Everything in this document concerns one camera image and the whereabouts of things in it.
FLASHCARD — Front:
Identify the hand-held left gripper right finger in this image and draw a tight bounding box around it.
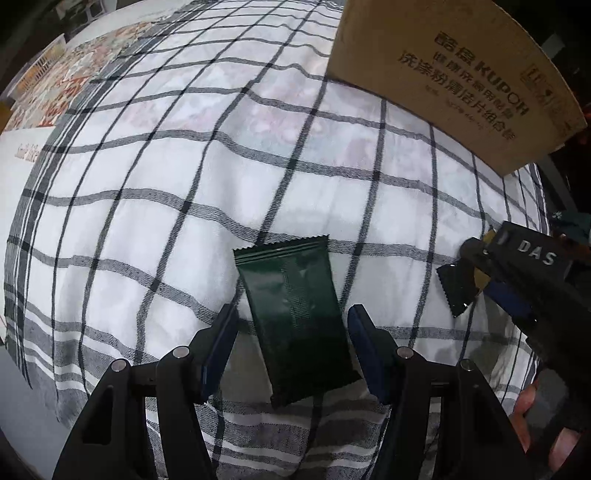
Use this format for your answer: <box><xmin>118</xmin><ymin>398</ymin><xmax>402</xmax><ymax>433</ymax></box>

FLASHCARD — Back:
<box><xmin>347</xmin><ymin>303</ymin><xmax>539</xmax><ymax>480</ymax></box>

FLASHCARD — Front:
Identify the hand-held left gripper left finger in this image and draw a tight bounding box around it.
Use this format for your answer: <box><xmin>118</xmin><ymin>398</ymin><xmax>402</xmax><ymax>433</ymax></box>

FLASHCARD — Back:
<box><xmin>51</xmin><ymin>302</ymin><xmax>241</xmax><ymax>480</ymax></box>

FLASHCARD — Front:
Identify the green cloth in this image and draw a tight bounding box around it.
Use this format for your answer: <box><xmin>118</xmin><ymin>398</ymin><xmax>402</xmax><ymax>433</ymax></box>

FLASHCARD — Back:
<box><xmin>549</xmin><ymin>210</ymin><xmax>587</xmax><ymax>232</ymax></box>

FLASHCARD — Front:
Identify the person's right hand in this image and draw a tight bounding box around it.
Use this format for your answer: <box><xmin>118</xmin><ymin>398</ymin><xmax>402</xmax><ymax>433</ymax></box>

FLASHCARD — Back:
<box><xmin>508</xmin><ymin>383</ymin><xmax>555</xmax><ymax>457</ymax></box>

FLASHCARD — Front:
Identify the brown cardboard box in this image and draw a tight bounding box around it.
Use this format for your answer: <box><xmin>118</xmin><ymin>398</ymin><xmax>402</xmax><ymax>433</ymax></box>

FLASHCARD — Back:
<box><xmin>325</xmin><ymin>0</ymin><xmax>588</xmax><ymax>176</ymax></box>

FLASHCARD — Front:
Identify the white black checked tablecloth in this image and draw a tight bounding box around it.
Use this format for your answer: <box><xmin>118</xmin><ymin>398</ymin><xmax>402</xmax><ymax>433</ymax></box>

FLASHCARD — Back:
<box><xmin>4</xmin><ymin>0</ymin><xmax>552</xmax><ymax>480</ymax></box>

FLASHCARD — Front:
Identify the white plastic basket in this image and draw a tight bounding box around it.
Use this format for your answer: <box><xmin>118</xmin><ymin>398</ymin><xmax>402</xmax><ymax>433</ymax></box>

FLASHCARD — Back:
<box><xmin>9</xmin><ymin>32</ymin><xmax>68</xmax><ymax>100</ymax></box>

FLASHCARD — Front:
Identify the patterned table mat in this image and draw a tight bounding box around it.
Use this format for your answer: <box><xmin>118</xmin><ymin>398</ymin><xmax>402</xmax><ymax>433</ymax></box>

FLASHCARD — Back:
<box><xmin>0</xmin><ymin>18</ymin><xmax>176</xmax><ymax>132</ymax></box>

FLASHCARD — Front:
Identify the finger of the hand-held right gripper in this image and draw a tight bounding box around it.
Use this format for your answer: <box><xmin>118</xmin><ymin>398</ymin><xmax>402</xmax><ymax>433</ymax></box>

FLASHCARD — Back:
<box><xmin>459</xmin><ymin>236</ymin><xmax>495</xmax><ymax>278</ymax></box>
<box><xmin>482</xmin><ymin>277</ymin><xmax>539</xmax><ymax>330</ymax></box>

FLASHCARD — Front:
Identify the dark green snack packet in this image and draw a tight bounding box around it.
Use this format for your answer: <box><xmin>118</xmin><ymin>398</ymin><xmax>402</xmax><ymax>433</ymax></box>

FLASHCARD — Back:
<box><xmin>232</xmin><ymin>234</ymin><xmax>363</xmax><ymax>409</ymax></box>

